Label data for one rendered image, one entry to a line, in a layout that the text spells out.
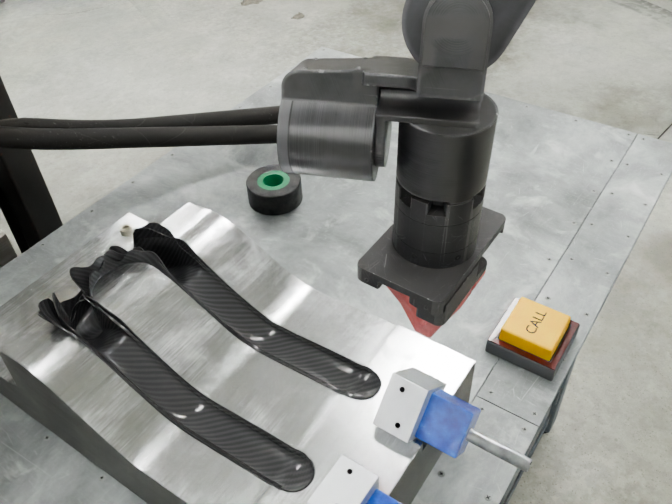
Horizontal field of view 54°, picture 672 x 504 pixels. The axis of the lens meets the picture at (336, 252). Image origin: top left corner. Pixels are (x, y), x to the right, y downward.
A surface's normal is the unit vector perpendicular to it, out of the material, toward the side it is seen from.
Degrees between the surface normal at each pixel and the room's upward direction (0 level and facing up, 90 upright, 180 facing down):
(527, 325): 0
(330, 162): 93
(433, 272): 1
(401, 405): 47
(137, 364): 28
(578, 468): 0
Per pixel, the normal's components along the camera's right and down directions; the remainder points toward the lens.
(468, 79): -0.18, 0.45
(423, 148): -0.54, 0.59
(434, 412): -0.43, -0.07
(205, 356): 0.28, -0.54
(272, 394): -0.09, -0.75
